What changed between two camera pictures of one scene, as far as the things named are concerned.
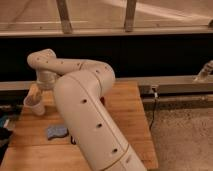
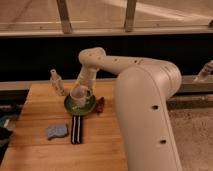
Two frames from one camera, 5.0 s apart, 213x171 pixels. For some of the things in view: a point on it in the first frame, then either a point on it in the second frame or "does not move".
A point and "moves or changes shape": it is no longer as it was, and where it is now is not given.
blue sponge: (56, 131) does not move
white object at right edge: (205, 72) does not move
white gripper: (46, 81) -> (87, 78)
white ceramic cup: (33, 103) moves or changes shape
